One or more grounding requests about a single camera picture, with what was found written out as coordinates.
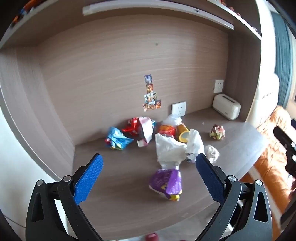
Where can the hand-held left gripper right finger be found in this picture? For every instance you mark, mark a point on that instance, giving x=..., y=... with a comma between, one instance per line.
x=210, y=178

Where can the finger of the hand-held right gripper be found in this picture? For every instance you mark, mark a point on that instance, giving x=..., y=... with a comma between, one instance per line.
x=283, y=138

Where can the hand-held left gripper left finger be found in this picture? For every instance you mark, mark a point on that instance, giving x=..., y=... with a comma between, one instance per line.
x=89, y=179

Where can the purple snack packet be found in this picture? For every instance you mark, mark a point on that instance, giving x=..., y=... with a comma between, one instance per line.
x=165, y=182

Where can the orange label plastic bottle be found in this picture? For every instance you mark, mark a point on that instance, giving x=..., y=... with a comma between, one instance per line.
x=167, y=131

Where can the clear plastic bag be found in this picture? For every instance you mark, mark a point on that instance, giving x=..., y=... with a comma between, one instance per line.
x=171, y=120

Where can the crumpled white wrapper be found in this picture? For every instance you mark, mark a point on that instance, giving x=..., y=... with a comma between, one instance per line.
x=211, y=153

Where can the orange blanket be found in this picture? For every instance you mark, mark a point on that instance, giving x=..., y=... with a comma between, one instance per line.
x=272, y=162

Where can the white cushion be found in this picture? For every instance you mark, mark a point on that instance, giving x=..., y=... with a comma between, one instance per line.
x=263, y=102

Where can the colourful crumpled paper ball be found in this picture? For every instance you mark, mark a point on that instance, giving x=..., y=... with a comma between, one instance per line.
x=217, y=132

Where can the blue snack packet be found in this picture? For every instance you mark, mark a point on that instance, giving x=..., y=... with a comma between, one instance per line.
x=116, y=139

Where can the white plastic bag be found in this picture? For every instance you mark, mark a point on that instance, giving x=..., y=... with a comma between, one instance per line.
x=171, y=148

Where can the yellow cup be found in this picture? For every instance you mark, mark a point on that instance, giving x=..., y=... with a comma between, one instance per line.
x=183, y=133

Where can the white toaster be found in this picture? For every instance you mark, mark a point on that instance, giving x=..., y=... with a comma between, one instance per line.
x=226, y=107

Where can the red snack packet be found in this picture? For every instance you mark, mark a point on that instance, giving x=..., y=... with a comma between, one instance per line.
x=130, y=127

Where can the pink and white packet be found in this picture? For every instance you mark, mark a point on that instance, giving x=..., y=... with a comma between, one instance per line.
x=146, y=129

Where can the grey blue curtain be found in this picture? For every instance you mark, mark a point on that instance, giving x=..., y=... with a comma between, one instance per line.
x=285, y=58

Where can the red bottle cap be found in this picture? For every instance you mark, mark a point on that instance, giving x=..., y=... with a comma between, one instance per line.
x=151, y=237

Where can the wooden shelf board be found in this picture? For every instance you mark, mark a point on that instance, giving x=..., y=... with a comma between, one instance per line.
x=57, y=14

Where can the white light bar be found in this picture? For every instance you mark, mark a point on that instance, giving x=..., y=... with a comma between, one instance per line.
x=150, y=9

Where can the colourful items on shelf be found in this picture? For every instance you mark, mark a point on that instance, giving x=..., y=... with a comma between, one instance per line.
x=24, y=10

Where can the large white wall socket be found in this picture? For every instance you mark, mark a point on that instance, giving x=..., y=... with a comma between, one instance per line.
x=178, y=109

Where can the small white wall socket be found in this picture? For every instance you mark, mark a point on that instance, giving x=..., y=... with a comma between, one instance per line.
x=218, y=86

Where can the group of colourful wall stickers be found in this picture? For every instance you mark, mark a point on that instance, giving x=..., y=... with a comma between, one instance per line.
x=151, y=99

